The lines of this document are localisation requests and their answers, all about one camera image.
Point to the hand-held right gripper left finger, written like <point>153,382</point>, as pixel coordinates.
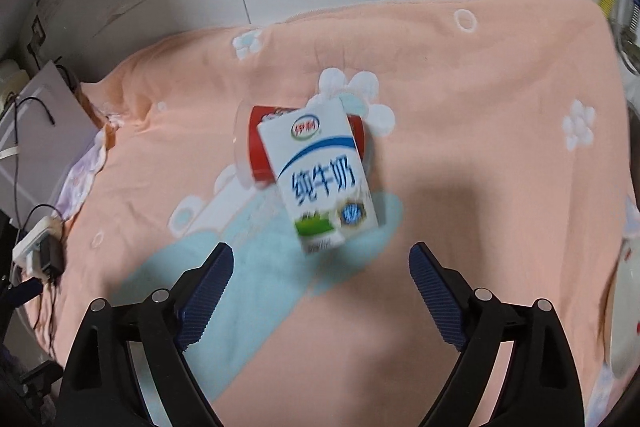
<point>210,292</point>

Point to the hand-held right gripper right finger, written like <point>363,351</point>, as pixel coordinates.
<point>435,292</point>

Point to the white milk carton green print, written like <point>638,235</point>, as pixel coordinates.
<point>320,177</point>

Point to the peach flower print towel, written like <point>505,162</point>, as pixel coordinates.
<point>475,157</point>

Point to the red plastic cup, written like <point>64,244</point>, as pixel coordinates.
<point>252,147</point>

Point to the white power strip with plug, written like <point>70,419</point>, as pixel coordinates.
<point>50,254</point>

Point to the pale printed cloth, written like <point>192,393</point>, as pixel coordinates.
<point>82,172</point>

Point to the white bowl with fruit print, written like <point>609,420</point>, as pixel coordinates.
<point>625,307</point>

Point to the white board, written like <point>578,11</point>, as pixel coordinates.
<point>45,132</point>

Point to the metal water valve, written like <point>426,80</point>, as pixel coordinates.
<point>631,54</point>

